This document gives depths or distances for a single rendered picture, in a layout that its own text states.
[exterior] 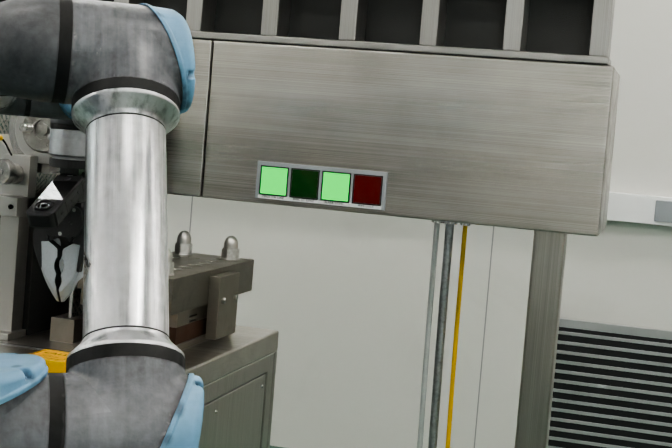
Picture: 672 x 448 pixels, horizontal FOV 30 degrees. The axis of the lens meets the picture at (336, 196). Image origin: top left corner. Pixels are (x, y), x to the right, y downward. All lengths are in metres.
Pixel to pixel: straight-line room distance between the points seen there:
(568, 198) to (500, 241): 2.38
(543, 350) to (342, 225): 2.38
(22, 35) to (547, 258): 1.33
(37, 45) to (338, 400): 3.59
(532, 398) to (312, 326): 2.43
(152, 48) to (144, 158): 0.13
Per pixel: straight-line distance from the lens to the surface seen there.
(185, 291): 2.09
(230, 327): 2.26
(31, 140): 2.15
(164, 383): 1.21
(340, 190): 2.31
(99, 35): 1.36
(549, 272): 2.41
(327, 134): 2.32
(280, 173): 2.34
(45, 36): 1.35
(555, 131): 2.24
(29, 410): 1.18
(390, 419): 4.78
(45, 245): 1.90
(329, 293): 4.76
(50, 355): 1.91
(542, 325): 2.43
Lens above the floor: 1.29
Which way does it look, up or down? 3 degrees down
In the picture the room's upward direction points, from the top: 5 degrees clockwise
